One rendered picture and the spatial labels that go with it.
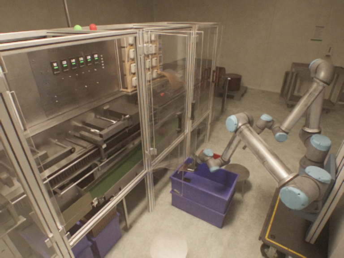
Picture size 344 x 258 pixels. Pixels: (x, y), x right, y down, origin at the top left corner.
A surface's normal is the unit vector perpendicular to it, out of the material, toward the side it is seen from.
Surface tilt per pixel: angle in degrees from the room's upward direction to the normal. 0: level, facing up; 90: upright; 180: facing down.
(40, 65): 90
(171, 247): 0
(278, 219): 0
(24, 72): 90
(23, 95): 90
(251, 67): 90
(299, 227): 0
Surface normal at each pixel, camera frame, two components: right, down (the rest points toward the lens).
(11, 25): 0.86, 0.25
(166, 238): 0.00, -0.87
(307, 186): 0.20, -0.65
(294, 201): -0.81, 0.31
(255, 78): -0.50, 0.42
